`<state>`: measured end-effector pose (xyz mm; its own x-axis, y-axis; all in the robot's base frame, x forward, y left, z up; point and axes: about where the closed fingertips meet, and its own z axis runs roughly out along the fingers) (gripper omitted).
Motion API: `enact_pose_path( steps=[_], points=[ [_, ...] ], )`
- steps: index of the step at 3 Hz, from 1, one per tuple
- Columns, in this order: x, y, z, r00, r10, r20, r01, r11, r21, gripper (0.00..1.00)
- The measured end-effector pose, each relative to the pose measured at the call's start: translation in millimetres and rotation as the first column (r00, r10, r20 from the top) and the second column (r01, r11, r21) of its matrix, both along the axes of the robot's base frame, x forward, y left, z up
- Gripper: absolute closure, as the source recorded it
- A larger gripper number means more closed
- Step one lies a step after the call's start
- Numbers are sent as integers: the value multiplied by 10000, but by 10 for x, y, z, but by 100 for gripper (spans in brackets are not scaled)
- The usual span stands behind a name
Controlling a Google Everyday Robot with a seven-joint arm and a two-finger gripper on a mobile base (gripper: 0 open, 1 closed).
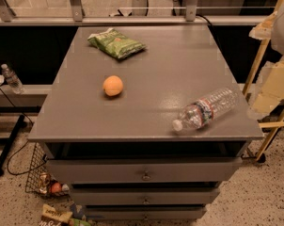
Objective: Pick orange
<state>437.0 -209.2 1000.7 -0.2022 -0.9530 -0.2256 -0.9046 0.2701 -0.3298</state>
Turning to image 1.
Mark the orange fruit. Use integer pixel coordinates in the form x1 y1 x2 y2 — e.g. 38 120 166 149
103 75 123 97

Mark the clear plastic water bottle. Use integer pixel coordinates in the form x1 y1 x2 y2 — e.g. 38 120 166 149
172 88 239 132

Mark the grey drawer cabinet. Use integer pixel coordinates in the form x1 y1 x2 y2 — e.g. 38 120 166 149
29 25 262 220

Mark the green chip bag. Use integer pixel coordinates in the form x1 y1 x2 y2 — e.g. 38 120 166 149
87 28 146 60

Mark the small water bottle on ledge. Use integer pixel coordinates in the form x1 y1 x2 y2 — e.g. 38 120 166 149
1 64 24 94

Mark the snack bag on floor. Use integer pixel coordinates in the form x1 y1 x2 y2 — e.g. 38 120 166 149
38 203 92 226

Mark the black metal floor stand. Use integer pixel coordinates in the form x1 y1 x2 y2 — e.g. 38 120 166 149
0 115 24 176

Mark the black floor cable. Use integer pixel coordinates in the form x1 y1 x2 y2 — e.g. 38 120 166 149
0 78 49 177

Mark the black wire basket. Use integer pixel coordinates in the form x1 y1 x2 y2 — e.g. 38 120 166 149
25 145 70 198

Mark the wooden yellow ladder frame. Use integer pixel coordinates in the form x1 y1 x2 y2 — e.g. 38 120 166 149
243 0 284 163

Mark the metal railing frame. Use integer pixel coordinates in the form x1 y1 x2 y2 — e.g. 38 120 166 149
0 0 276 26

